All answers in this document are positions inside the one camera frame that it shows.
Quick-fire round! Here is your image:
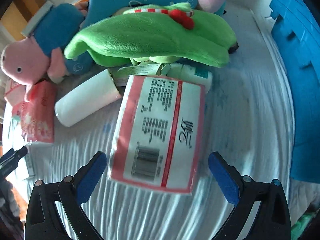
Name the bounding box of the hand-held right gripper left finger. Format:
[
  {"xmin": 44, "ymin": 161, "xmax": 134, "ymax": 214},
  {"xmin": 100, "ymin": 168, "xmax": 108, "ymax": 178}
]
[{"xmin": 24, "ymin": 151, "xmax": 108, "ymax": 240}]

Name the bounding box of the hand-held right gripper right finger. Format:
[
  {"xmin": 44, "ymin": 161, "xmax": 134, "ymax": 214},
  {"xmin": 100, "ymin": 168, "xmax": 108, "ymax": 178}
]
[{"xmin": 208, "ymin": 151, "xmax": 292, "ymax": 240}]

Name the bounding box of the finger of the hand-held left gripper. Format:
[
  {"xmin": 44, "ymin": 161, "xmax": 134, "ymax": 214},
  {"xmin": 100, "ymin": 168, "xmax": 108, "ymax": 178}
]
[{"xmin": 0, "ymin": 146, "xmax": 28, "ymax": 167}]

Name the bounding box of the small pink tissue pack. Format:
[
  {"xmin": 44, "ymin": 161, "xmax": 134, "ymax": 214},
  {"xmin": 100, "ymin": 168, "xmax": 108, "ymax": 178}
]
[{"xmin": 20, "ymin": 81, "xmax": 57, "ymax": 144}]

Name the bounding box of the large pink tissue pack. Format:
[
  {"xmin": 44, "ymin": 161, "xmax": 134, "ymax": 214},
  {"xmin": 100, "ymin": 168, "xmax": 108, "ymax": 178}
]
[{"xmin": 107, "ymin": 74, "xmax": 207, "ymax": 195}]

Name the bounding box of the blue plastic crate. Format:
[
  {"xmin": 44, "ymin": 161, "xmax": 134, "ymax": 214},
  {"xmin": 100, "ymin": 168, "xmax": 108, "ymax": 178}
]
[{"xmin": 269, "ymin": 0, "xmax": 320, "ymax": 183}]

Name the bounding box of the small white carton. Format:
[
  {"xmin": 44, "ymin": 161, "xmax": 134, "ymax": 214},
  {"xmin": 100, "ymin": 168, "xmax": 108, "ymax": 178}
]
[{"xmin": 24, "ymin": 145, "xmax": 35, "ymax": 180}]

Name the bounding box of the pink carton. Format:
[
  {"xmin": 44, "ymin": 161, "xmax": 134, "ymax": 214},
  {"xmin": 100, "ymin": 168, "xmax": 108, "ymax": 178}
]
[{"xmin": 4, "ymin": 81, "xmax": 25, "ymax": 105}]

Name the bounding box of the white cylindrical bottle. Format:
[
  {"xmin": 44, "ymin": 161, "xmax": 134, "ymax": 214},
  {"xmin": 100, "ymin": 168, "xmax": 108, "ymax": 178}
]
[{"xmin": 54, "ymin": 69, "xmax": 122, "ymax": 127}]

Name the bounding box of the large pink pig plush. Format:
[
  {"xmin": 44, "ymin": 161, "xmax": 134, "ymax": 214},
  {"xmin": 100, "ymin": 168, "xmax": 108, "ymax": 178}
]
[{"xmin": 0, "ymin": 3, "xmax": 87, "ymax": 103}]

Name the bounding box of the white teal box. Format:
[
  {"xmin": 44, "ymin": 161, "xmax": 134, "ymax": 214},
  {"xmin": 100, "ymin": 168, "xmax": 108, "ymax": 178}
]
[{"xmin": 166, "ymin": 64, "xmax": 213, "ymax": 90}]

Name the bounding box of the pale cardboard carton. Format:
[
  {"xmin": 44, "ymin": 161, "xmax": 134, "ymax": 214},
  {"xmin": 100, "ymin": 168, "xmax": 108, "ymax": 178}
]
[{"xmin": 107, "ymin": 64, "xmax": 163, "ymax": 87}]

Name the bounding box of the white flat box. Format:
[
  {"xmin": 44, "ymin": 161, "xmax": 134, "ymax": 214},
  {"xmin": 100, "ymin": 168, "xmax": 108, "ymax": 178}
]
[{"xmin": 21, "ymin": 0, "xmax": 54, "ymax": 38}]

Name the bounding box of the green plush toy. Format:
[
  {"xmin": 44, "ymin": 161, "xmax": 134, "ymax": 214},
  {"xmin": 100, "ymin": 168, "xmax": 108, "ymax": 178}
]
[{"xmin": 64, "ymin": 2, "xmax": 238, "ymax": 68}]

